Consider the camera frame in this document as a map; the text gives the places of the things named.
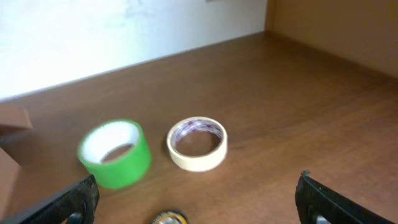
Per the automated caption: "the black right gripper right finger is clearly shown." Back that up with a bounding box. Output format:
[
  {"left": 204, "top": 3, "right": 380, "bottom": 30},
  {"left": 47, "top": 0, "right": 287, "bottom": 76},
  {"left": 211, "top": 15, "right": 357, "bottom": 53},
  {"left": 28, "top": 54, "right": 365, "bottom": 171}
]
[{"left": 295, "top": 170, "right": 394, "bottom": 224}]

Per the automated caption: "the yellow black utility knife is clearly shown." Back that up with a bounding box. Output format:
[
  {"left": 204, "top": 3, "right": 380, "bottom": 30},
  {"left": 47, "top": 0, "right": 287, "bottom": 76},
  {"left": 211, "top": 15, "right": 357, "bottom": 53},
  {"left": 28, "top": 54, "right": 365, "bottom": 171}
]
[{"left": 150, "top": 209, "right": 189, "bottom": 224}]

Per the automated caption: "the cream masking tape roll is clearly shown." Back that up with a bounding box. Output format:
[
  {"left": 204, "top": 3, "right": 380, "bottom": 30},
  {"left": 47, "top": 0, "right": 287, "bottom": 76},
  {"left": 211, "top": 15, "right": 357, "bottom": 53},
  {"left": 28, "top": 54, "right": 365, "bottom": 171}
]
[{"left": 166, "top": 116, "right": 228, "bottom": 172}]

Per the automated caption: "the brown cardboard box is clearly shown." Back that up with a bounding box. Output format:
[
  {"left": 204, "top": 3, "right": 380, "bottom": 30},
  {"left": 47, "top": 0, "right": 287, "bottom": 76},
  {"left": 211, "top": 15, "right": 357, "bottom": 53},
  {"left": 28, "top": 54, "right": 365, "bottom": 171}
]
[{"left": 1, "top": 103, "right": 33, "bottom": 218}]

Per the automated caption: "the green tape roll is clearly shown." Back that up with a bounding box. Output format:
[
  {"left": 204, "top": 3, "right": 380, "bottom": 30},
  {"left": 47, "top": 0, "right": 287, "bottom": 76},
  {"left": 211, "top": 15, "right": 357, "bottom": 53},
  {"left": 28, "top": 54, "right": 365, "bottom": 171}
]
[{"left": 77, "top": 119, "right": 152, "bottom": 190}]

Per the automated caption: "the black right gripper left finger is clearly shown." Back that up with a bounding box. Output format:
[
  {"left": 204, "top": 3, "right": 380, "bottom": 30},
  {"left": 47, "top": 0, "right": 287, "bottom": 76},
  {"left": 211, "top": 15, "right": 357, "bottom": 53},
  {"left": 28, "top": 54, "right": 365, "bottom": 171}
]
[{"left": 1, "top": 174, "right": 100, "bottom": 224}]

